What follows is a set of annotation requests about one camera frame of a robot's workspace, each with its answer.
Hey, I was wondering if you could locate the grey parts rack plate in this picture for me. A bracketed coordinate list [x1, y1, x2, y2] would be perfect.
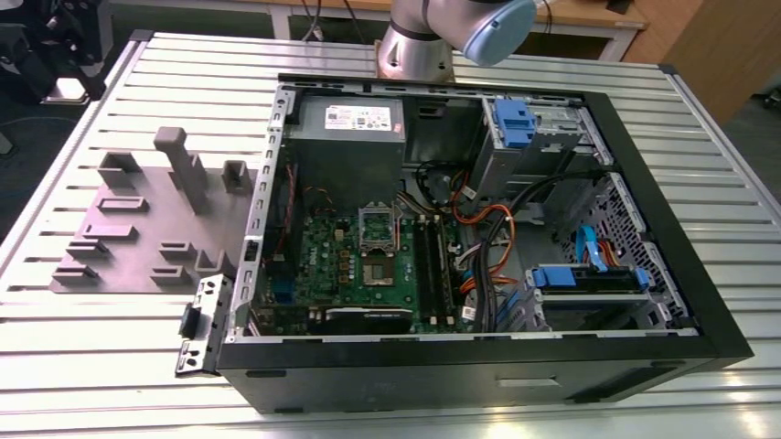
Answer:
[48, 126, 262, 294]

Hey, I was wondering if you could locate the grey power supply unit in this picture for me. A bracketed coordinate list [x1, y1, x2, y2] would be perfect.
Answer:
[283, 94, 407, 209]

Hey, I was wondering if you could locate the metal socket cover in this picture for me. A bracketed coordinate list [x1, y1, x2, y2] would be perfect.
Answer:
[356, 201, 402, 255]

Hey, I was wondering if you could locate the blue board connector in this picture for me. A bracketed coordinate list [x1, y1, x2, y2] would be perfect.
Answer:
[272, 277, 298, 306]

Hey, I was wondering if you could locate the blue plastic drive carrier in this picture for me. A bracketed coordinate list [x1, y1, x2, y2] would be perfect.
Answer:
[494, 98, 538, 150]

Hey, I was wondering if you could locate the black RAM slot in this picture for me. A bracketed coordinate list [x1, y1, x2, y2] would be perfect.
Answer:
[414, 215, 435, 324]
[419, 215, 442, 324]
[435, 215, 458, 323]
[430, 215, 451, 323]

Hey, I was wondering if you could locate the tall silver drive cage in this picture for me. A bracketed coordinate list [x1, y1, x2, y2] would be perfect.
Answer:
[473, 95, 615, 202]

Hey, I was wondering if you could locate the black graphics card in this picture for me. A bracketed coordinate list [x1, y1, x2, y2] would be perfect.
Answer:
[307, 305, 414, 335]

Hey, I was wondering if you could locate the green motherboard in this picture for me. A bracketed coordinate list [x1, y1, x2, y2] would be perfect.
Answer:
[254, 200, 475, 335]

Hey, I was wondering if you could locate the black open PC case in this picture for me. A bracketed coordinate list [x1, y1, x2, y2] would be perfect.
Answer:
[216, 71, 756, 416]

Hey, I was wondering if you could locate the hard disk in blue carrier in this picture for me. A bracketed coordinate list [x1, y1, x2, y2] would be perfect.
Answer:
[525, 264, 649, 294]

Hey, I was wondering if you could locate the low silver disk bay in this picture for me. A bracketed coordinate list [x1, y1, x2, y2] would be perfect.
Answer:
[523, 262, 697, 333]

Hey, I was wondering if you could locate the wooden cabinet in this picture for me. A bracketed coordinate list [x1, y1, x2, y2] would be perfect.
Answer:
[622, 0, 781, 125]

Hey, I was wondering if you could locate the grey rear slot bracket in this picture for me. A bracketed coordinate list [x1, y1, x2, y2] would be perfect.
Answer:
[175, 273, 236, 379]

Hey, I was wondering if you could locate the orange wire bundle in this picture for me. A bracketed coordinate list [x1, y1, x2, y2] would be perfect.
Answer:
[454, 204, 519, 294]

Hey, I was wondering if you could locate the black cable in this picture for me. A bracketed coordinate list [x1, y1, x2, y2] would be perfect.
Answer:
[473, 150, 611, 333]

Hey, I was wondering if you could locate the wooden desk white frame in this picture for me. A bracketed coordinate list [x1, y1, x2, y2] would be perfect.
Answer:
[267, 0, 649, 63]

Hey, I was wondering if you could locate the blue flat data wire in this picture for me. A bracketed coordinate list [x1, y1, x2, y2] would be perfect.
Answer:
[573, 224, 611, 273]

